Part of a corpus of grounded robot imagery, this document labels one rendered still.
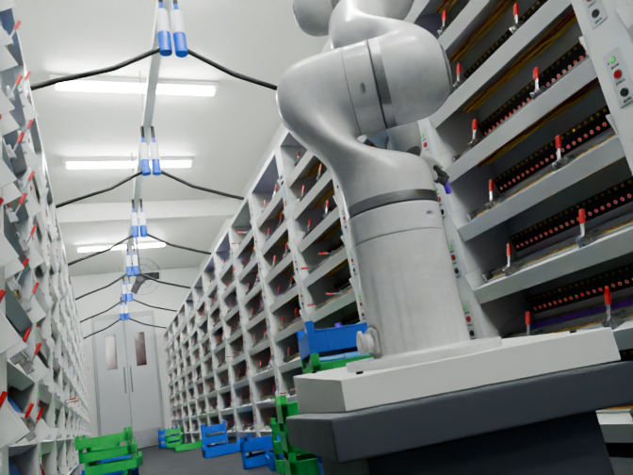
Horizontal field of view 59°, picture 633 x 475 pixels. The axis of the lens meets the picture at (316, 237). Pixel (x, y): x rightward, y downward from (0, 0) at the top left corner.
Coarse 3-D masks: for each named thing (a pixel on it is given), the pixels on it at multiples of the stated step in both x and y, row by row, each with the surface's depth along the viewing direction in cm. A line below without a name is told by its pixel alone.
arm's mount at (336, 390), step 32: (480, 352) 59; (512, 352) 60; (544, 352) 60; (576, 352) 61; (608, 352) 62; (320, 384) 65; (352, 384) 56; (384, 384) 56; (416, 384) 57; (448, 384) 57; (480, 384) 58
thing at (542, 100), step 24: (576, 48) 145; (552, 72) 154; (576, 72) 127; (528, 96) 163; (552, 96) 134; (576, 96) 143; (504, 120) 174; (528, 120) 142; (480, 144) 159; (456, 168) 171
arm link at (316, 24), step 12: (300, 0) 103; (312, 0) 102; (324, 0) 102; (336, 0) 102; (300, 12) 104; (312, 12) 103; (324, 12) 103; (300, 24) 106; (312, 24) 104; (324, 24) 104
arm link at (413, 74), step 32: (352, 0) 89; (384, 0) 95; (352, 32) 83; (384, 32) 77; (416, 32) 71; (384, 64) 69; (416, 64) 69; (448, 64) 71; (384, 96) 70; (416, 96) 70
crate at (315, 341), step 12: (312, 324) 138; (360, 324) 140; (300, 336) 155; (312, 336) 137; (324, 336) 138; (336, 336) 138; (348, 336) 138; (300, 348) 151; (312, 348) 136; (324, 348) 137; (336, 348) 137; (348, 348) 139; (300, 360) 154
